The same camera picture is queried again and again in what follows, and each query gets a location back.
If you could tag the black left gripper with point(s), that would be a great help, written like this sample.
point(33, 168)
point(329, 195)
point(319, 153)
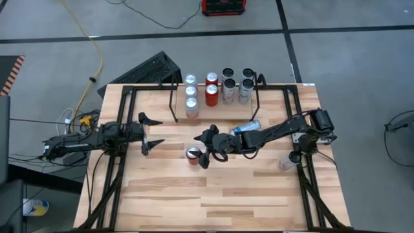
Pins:
point(136, 132)

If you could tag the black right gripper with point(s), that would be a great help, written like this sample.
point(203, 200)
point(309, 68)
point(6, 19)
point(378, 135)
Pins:
point(223, 142)

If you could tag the red Coca-Cola can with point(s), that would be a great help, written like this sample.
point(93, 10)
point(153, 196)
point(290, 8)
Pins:
point(193, 157)
point(211, 78)
point(211, 95)

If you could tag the pink silver Spindrift can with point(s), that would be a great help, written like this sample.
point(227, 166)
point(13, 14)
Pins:
point(191, 91)
point(190, 79)
point(191, 108)

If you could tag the white Celsius Arctic Vibe can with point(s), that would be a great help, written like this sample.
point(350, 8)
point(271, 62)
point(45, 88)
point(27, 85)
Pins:
point(247, 73)
point(246, 92)
point(246, 127)

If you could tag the white Celsius Peach Vibe can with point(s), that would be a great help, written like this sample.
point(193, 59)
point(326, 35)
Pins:
point(229, 90)
point(227, 73)
point(286, 163)

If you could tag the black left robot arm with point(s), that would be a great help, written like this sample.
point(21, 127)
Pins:
point(74, 145)

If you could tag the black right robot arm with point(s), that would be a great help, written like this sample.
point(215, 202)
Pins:
point(284, 129)

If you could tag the white yellow blue container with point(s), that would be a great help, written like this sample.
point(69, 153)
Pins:
point(35, 207)

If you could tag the red and black toolbox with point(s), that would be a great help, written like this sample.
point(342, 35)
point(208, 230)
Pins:
point(223, 6)

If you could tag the grey cabinet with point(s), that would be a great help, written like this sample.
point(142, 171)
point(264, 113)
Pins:
point(4, 139)

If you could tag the hazard striped floor mat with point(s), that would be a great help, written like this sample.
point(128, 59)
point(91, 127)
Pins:
point(8, 69)

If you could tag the grey floor stand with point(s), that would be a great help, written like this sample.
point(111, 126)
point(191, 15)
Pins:
point(401, 123)

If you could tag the black metal shelf frame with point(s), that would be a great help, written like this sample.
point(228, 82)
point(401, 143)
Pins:
point(257, 100)
point(170, 103)

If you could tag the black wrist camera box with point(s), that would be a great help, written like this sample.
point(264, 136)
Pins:
point(111, 129)

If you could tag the black aluminium rig frame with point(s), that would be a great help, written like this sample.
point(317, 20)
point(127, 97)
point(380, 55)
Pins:
point(114, 191)

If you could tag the grey metal base plate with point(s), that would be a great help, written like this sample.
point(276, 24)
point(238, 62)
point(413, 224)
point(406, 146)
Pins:
point(326, 139)

